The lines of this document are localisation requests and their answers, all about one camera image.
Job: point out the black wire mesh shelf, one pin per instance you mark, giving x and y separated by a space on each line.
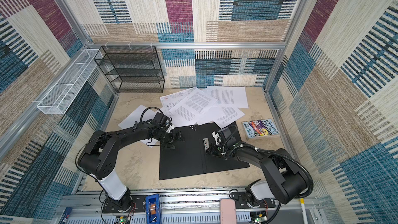
131 68

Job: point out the text sheet under pile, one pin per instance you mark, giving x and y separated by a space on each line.
221 116

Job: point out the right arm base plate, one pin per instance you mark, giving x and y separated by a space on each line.
244 200

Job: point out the white yellow marker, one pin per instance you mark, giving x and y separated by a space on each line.
305 219

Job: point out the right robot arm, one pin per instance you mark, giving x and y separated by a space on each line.
285 178

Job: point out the colourful comic book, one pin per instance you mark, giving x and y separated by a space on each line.
260 128

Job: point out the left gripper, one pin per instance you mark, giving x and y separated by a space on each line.
179 135

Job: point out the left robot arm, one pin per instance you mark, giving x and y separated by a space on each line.
98 157

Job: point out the diagram drawing sheet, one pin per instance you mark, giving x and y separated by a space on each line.
169 101

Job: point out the printed text sheet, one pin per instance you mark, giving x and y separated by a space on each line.
191 108

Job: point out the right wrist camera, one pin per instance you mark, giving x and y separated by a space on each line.
225 135

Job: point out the pink phone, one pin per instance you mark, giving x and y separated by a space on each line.
227 211

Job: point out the blank white sheet left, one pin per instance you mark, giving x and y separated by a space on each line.
133 117

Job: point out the red folder black inside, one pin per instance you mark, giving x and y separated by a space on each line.
189 157

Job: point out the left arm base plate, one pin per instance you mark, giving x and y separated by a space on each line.
135 204

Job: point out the blue box on rail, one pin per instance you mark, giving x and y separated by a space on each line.
153 209

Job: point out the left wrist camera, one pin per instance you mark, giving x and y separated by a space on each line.
161 119

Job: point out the white wire mesh tray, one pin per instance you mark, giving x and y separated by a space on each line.
60 97

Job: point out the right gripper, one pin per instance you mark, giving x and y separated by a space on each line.
212 151

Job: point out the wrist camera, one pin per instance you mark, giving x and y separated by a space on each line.
225 135
161 119

